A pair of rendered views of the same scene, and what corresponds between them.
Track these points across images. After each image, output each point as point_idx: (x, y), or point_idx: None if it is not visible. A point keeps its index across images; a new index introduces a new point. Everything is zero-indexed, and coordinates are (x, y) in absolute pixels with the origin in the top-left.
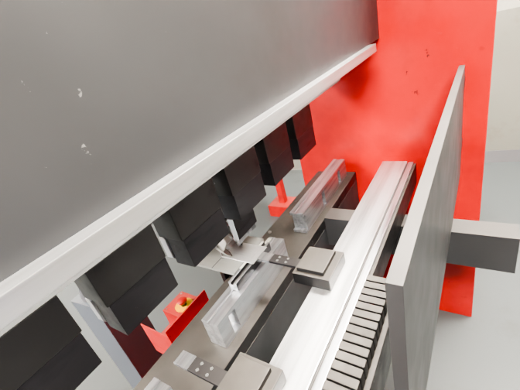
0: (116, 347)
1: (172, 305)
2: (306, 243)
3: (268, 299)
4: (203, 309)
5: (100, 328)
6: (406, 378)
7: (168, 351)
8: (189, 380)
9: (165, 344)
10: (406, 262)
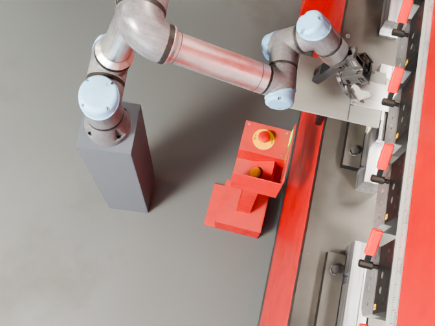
0: (125, 178)
1: (248, 140)
2: None
3: None
4: (322, 154)
5: (115, 166)
6: None
7: (314, 206)
8: (354, 228)
9: (263, 186)
10: None
